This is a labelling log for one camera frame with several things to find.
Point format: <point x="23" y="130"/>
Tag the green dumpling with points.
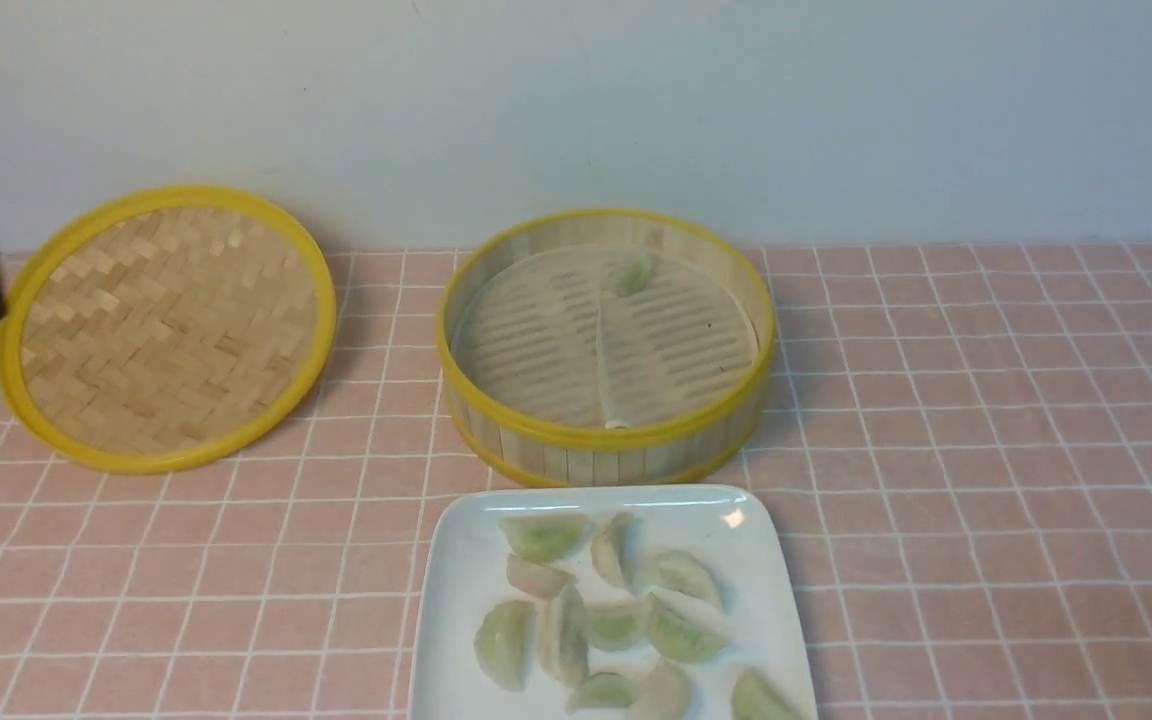
<point x="631" y="274"/>

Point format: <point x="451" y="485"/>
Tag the pale dumpling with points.
<point x="608" y="550"/>
<point x="536" y="579"/>

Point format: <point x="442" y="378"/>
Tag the white square plate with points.
<point x="726" y="528"/>

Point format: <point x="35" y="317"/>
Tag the green dumpling plate top left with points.
<point x="544" y="538"/>

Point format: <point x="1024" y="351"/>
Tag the green dumpling plate far left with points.
<point x="501" y="644"/>

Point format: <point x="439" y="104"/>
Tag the pale dumpling plate centre left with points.
<point x="561" y="644"/>

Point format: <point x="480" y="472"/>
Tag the small green dumpling plate bottom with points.
<point x="603" y="690"/>

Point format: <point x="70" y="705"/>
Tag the pale green dumpling plate right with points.
<point x="679" y="571"/>

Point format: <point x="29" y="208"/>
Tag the green dumpling plate centre right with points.
<point x="677" y="637"/>

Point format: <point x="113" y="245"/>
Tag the pale dumpling plate bottom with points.
<point x="665" y="693"/>

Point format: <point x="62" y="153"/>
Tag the green dumpling plate bottom right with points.
<point x="754" y="696"/>

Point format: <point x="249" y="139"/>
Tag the bamboo steamer lid yellow rim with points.
<point x="167" y="329"/>

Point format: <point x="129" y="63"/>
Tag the bamboo steamer basket yellow rim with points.
<point x="555" y="383"/>

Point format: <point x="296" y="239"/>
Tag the pink checked tablecloth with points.
<point x="957" y="455"/>

